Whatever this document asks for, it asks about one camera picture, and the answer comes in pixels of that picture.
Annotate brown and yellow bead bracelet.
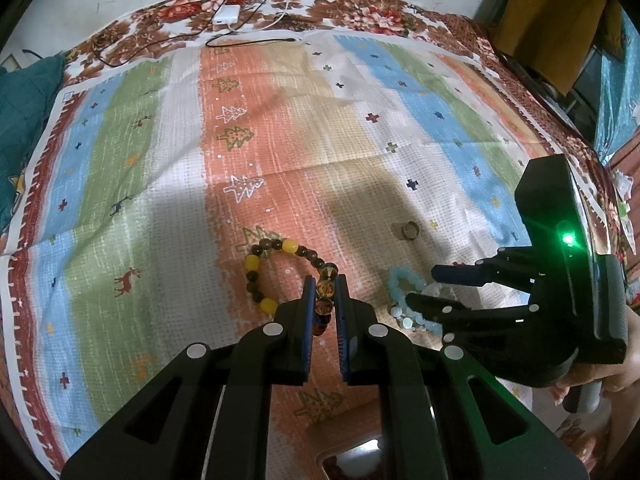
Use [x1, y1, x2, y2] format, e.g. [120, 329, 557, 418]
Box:
[244, 239, 341, 336]

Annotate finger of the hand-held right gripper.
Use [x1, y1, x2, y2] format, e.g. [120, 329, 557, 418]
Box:
[431, 247, 544, 292]
[405, 290, 542, 342]

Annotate white charger adapter with cables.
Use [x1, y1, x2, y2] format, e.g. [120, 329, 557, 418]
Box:
[205, 0, 301, 49]

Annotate silver metal tin box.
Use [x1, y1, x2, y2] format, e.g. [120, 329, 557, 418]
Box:
[312, 437, 384, 480]

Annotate dark furniture frame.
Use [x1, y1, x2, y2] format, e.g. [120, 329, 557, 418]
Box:
[500, 45, 602, 127]

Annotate light blue bead bracelet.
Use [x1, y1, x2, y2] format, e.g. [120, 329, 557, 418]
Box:
[387, 266, 446, 333]

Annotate person's right hand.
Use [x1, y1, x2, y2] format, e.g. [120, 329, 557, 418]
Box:
[599, 305, 640, 395]

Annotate light blue printed cloth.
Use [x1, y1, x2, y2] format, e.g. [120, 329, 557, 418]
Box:
[594, 5, 640, 162]

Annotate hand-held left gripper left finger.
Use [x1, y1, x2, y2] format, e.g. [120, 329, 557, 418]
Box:
[60, 275, 317, 480]

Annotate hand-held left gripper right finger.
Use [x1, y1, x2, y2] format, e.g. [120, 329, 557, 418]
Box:
[334, 274, 588, 480]

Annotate striped patterned cloth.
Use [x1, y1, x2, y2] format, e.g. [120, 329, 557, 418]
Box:
[0, 27, 608, 472]

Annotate teal quilted blanket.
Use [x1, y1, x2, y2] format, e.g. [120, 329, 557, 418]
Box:
[0, 55, 67, 231]

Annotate thin black cable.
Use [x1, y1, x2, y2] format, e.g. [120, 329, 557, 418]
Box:
[90, 35, 207, 69]

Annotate brown hanging garment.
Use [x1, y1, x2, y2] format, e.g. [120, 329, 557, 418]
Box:
[492, 0, 609, 97]

